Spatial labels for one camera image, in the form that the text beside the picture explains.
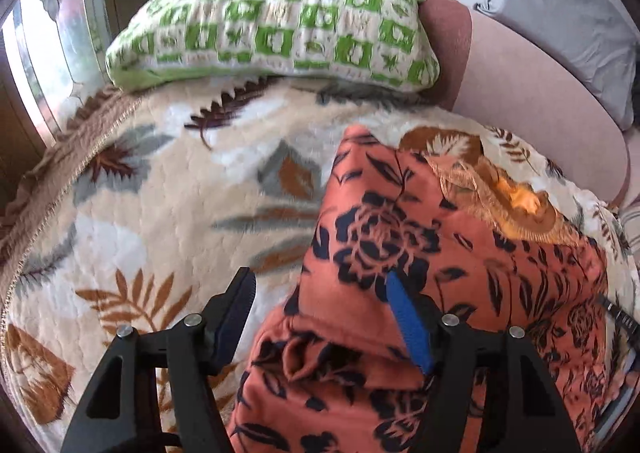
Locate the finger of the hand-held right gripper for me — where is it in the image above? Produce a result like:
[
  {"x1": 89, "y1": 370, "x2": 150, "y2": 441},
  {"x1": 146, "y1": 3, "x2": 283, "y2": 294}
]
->
[{"x1": 597, "y1": 293, "x2": 634, "y2": 332}]

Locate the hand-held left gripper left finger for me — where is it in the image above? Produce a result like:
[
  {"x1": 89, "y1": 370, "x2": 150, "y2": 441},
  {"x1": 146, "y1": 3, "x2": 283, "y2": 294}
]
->
[{"x1": 60, "y1": 267, "x2": 258, "y2": 453}]

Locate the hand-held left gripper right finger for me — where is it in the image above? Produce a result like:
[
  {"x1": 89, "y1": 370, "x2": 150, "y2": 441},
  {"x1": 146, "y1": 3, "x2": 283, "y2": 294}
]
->
[{"x1": 385, "y1": 270, "x2": 583, "y2": 453}]

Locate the orange floral small garment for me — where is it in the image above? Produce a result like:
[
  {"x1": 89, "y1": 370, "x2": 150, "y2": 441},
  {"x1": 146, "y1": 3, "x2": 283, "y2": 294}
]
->
[{"x1": 225, "y1": 126, "x2": 619, "y2": 453}]

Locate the pale striped sheet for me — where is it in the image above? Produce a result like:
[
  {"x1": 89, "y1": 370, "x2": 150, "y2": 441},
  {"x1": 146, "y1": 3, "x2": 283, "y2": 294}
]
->
[{"x1": 617, "y1": 203, "x2": 640, "y2": 284}]

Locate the cream leaf-print blanket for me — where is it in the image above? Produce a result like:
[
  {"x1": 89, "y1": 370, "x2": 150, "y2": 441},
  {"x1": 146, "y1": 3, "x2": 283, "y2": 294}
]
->
[{"x1": 0, "y1": 78, "x2": 640, "y2": 453}]

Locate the pink bolster cushion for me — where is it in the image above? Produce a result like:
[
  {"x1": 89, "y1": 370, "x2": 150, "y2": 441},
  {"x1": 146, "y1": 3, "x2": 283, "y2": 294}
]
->
[{"x1": 419, "y1": 0, "x2": 632, "y2": 210}]

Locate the grey pillow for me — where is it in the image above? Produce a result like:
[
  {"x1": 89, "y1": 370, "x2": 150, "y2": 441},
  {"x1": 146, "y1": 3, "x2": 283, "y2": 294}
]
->
[{"x1": 472, "y1": 0, "x2": 640, "y2": 131}]

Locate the green and white checked pillow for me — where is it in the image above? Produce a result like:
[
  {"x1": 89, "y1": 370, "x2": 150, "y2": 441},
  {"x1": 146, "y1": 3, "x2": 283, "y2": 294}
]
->
[{"x1": 106, "y1": 0, "x2": 441, "y2": 95}]

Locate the window with frame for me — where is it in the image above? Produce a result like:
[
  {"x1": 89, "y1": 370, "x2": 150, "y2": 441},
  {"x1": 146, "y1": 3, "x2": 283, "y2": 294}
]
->
[{"x1": 0, "y1": 0, "x2": 132, "y2": 146}]

